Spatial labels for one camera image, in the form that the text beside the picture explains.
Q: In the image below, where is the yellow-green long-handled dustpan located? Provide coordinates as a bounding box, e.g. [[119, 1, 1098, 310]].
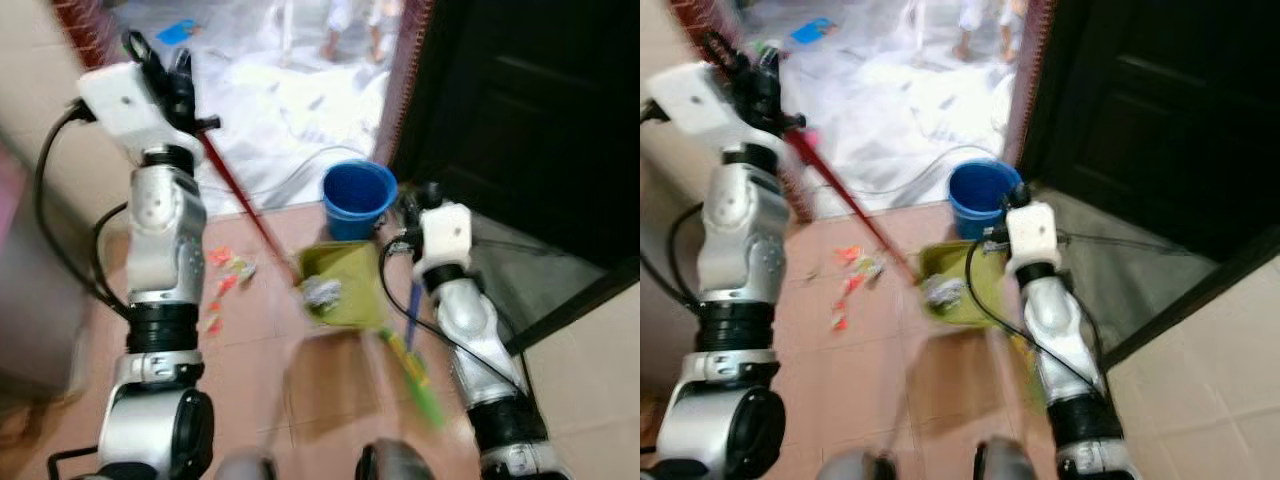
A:
[[298, 238, 448, 433], [918, 240, 1036, 376]]

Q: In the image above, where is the red handled broom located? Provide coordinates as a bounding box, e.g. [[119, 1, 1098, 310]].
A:
[[193, 122, 346, 313], [783, 125, 966, 313]]

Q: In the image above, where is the white crumpled floor sheet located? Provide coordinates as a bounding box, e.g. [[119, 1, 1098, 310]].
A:
[[745, 0, 1026, 216], [110, 0, 396, 216]]

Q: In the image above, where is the flat blue item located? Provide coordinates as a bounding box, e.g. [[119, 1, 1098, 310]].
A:
[[790, 18, 839, 46], [155, 18, 201, 46]]

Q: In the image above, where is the blue plastic bucket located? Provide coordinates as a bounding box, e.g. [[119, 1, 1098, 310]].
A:
[[321, 158, 399, 243], [947, 158, 1023, 241]]

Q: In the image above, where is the dark wooden door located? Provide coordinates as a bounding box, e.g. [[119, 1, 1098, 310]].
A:
[[390, 0, 641, 266], [1015, 0, 1280, 261]]

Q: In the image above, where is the person bare leg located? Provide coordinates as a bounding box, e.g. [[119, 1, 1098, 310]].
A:
[[318, 0, 356, 63], [950, 0, 986, 61], [365, 0, 401, 63], [1000, 0, 1031, 61]]

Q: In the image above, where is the black threshold strip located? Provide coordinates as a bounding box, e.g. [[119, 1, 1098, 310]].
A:
[[1100, 235, 1280, 371], [503, 255, 641, 356]]

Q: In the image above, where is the grey robot right leg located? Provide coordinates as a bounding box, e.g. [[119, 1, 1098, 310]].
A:
[[975, 438, 1051, 480], [355, 438, 436, 480]]

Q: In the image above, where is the grey robot leg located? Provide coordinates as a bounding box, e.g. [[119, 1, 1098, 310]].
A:
[[215, 452, 276, 480], [975, 438, 1051, 480], [815, 450, 896, 480], [355, 438, 436, 480]]

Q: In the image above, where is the grey robot left leg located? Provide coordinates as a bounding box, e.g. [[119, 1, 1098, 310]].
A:
[[815, 450, 896, 480], [215, 452, 276, 480]]

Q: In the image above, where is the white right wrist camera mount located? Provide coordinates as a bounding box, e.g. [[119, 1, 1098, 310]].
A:
[[412, 203, 474, 286], [1003, 200, 1061, 281]]

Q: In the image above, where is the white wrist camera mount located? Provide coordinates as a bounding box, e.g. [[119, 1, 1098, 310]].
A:
[[78, 62, 176, 166], [412, 203, 474, 286], [1003, 200, 1061, 281], [648, 62, 751, 151]]

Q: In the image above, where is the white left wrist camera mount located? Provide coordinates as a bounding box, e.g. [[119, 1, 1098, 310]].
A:
[[648, 62, 751, 151], [78, 62, 176, 166]]

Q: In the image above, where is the thin grey floor cable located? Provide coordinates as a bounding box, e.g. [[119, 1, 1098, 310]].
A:
[[860, 140, 1011, 201], [215, 120, 386, 201]]

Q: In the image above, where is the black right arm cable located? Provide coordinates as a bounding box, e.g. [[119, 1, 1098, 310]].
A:
[[378, 230, 531, 396], [963, 235, 1106, 396]]

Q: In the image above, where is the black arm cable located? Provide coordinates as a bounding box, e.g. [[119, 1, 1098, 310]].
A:
[[378, 230, 531, 396], [640, 100, 726, 321], [33, 100, 136, 321], [963, 235, 1106, 396]]

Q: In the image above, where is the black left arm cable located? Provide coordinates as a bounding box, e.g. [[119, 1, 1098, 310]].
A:
[[33, 100, 136, 321], [640, 100, 726, 321]]

